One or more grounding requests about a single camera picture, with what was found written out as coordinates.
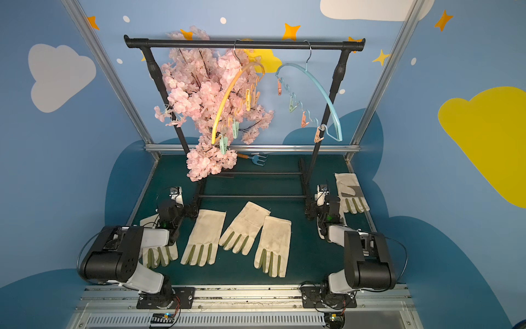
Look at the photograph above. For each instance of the black clothes rack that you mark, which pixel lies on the black clothes rack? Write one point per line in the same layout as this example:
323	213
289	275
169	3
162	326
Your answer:
148	91

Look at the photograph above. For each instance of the cream glove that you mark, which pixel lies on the cream glove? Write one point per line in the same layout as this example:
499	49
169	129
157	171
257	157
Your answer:
240	235
350	194
158	256
203	243
274	247

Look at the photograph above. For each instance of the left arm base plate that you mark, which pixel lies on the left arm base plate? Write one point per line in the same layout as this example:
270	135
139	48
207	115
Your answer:
174	298

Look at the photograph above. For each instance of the light blue clip hanger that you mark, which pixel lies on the light blue clip hanger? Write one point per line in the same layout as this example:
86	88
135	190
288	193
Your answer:
308	119

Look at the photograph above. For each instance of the mint green clothespin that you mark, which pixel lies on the mint green clothespin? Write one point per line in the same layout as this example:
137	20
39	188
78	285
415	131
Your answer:
223	144
235	129

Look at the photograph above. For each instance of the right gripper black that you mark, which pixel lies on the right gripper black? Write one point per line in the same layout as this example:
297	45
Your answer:
325	221

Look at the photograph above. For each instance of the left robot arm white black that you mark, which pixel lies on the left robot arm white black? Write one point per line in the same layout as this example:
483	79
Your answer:
128	255

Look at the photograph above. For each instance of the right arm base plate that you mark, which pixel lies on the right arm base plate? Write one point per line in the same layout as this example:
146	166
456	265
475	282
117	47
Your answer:
319	296

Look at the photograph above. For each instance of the small blue garden rake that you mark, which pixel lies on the small blue garden rake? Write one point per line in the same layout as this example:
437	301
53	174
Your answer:
257	159

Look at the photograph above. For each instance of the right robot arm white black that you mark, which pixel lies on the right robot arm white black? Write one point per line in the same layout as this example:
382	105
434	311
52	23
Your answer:
367	264

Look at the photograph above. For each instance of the pink cherry blossom branch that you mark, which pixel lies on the pink cherry blossom branch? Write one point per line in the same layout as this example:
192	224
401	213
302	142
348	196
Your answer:
212	89

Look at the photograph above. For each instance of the cream glove under right arm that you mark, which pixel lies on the cream glove under right arm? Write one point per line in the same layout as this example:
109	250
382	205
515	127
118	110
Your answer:
324	223

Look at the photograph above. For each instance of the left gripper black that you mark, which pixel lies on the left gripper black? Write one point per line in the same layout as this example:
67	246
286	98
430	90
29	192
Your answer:
170	224

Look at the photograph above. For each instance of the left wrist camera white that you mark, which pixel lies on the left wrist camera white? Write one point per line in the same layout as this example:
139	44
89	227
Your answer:
175	193

